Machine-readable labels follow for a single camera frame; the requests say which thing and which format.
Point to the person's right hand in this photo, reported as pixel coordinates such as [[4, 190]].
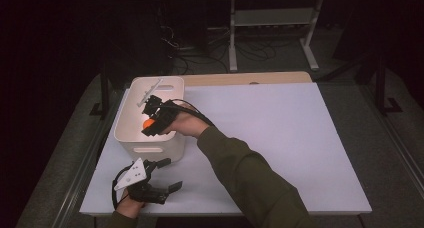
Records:
[[188, 123]]

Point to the grey metal stand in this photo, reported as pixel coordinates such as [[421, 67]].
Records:
[[273, 17]]

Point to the person's left hand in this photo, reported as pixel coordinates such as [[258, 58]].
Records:
[[128, 207]]

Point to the orange ball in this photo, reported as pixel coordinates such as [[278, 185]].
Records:
[[147, 123]]

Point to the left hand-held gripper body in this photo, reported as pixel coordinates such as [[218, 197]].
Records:
[[135, 176]]

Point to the white plastic bin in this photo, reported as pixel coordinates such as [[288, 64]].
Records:
[[133, 141]]

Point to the light wooden board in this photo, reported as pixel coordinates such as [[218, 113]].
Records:
[[233, 78]]

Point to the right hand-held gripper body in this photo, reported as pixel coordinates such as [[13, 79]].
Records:
[[165, 116]]

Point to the black floor stand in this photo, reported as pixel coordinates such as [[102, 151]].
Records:
[[381, 88], [105, 94]]

